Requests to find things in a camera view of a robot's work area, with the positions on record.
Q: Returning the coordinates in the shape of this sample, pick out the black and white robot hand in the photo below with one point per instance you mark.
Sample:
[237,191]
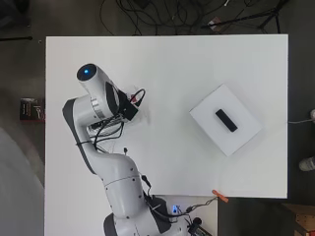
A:
[128,106]

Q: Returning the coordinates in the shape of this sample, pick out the white seven-joint robot arm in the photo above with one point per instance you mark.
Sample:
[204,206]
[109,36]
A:
[114,173]

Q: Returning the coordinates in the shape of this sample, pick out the steel toaster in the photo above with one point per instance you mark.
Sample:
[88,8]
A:
[141,109]

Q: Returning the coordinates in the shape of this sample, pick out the dark printed box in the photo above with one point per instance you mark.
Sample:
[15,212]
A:
[32,109]

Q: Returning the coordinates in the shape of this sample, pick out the white flat box stand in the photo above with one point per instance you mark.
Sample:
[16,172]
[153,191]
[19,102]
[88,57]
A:
[226,119]

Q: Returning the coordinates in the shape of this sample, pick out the orange clamp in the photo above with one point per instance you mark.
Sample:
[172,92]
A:
[220,195]

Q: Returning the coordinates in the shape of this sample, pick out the black rod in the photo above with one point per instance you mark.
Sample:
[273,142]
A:
[16,38]

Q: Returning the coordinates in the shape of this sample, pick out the black tripod stand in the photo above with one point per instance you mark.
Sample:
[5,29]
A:
[259,14]

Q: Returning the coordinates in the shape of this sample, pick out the wooden crate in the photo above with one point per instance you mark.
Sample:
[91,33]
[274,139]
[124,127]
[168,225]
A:
[300,219]

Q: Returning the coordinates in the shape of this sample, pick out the small black camera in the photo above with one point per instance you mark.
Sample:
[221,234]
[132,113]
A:
[196,223]

